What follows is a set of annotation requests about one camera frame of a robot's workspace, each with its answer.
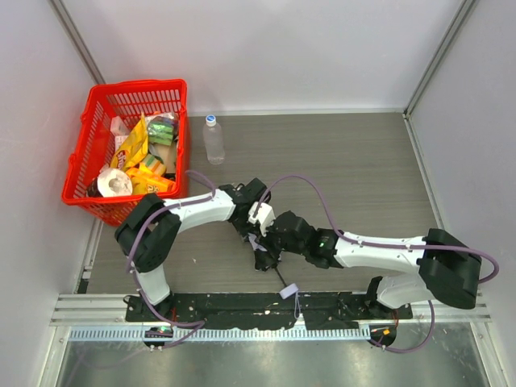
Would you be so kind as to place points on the lavender folding umbrella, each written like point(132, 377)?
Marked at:
point(264, 262)

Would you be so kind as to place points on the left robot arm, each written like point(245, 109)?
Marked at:
point(149, 231)

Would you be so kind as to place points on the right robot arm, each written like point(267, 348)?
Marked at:
point(436, 266)

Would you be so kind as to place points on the clear plastic water bottle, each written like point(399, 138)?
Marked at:
point(213, 139)

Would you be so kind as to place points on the orange snack package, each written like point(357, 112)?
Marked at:
point(144, 182)

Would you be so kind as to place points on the green sponge pack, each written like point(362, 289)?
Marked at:
point(162, 129)

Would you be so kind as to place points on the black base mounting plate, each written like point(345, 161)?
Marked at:
point(262, 311)

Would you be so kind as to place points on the yellow chips bag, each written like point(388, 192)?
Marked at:
point(133, 149)

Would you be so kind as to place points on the white tape roll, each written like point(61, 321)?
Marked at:
point(114, 183)

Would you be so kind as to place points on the white small box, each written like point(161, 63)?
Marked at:
point(119, 130)

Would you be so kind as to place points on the red plastic basket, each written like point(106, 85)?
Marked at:
point(95, 144)

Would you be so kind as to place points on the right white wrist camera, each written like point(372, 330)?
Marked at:
point(261, 216)

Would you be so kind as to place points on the white slotted cable duct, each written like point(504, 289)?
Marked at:
point(150, 334)

